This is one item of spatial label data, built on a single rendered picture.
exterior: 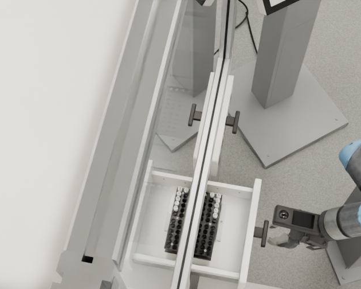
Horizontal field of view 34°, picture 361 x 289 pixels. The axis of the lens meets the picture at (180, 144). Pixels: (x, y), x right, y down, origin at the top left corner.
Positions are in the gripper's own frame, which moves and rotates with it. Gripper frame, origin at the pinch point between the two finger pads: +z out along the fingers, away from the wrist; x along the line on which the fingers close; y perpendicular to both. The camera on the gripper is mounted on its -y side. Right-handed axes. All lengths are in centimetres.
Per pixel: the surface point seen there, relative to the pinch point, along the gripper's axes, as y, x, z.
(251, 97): 42, 92, 78
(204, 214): -13.5, 2.5, 11.9
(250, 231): -4.7, -0.8, 2.3
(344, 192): 83, 54, 55
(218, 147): -14.8, 21.6, 9.4
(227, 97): -15.0, 38.0, 9.5
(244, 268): -4.7, -10.6, 2.3
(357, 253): 73, 21, 36
